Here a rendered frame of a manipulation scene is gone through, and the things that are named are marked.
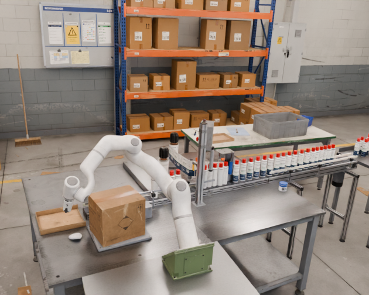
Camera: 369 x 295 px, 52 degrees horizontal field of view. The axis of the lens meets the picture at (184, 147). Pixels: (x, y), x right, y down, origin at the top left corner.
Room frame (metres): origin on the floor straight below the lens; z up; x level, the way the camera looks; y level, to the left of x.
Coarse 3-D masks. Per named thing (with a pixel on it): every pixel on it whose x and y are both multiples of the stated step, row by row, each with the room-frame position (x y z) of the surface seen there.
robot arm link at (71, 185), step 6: (66, 180) 1.98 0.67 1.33; (72, 180) 1.99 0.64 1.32; (78, 180) 2.01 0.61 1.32; (66, 186) 1.96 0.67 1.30; (72, 186) 1.96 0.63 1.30; (78, 186) 2.00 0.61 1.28; (66, 192) 1.98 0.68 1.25; (72, 192) 1.97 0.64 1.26; (66, 198) 2.01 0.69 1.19; (72, 198) 2.01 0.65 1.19
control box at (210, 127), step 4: (208, 124) 2.76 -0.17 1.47; (212, 124) 2.76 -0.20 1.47; (208, 128) 2.69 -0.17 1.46; (212, 128) 2.69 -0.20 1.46; (208, 132) 2.69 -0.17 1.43; (212, 132) 2.69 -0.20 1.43; (208, 136) 2.69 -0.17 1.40; (212, 136) 2.73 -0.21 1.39; (208, 140) 2.69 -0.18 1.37; (212, 140) 2.78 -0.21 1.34; (208, 144) 2.69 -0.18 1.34; (212, 144) 2.83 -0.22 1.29; (208, 148) 2.69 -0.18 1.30
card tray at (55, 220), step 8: (56, 208) 2.45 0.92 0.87; (72, 208) 2.50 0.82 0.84; (40, 216) 2.38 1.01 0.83; (48, 216) 2.39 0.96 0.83; (56, 216) 2.40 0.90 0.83; (64, 216) 2.40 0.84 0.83; (72, 216) 2.41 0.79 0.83; (80, 216) 2.41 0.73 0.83; (40, 224) 2.28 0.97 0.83; (48, 224) 2.28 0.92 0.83; (56, 224) 2.29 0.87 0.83; (64, 224) 2.29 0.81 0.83; (72, 224) 2.25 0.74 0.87; (80, 224) 2.27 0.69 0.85; (40, 232) 2.15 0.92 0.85; (48, 232) 2.17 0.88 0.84
